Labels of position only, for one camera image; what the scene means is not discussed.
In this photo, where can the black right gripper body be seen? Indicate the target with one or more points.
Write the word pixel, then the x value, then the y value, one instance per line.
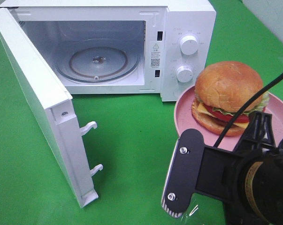
pixel 238 178

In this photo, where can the upper white round knob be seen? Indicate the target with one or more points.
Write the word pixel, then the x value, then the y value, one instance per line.
pixel 189 44

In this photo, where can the lower white round knob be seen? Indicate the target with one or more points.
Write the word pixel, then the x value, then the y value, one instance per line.
pixel 184 74

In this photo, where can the white microwave door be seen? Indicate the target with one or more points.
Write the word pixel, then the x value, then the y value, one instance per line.
pixel 52 107

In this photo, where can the round door release button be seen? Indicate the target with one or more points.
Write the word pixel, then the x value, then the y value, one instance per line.
pixel 178 92

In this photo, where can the white round knob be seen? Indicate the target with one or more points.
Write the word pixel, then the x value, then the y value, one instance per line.
pixel 184 74
pixel 189 44

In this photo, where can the clear plastic film piece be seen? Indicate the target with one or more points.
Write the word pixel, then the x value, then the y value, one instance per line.
pixel 191 216

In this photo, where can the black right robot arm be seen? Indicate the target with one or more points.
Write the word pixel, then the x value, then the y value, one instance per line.
pixel 276 180

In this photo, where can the pink round plate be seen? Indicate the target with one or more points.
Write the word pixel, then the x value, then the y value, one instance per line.
pixel 184 120

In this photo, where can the burger with lettuce tomato cheese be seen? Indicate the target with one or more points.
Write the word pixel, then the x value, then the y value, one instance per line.
pixel 221 89

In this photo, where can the white microwave oven body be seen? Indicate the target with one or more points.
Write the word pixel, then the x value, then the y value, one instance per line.
pixel 158 25

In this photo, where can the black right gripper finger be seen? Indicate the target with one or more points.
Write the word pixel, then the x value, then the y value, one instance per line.
pixel 259 133

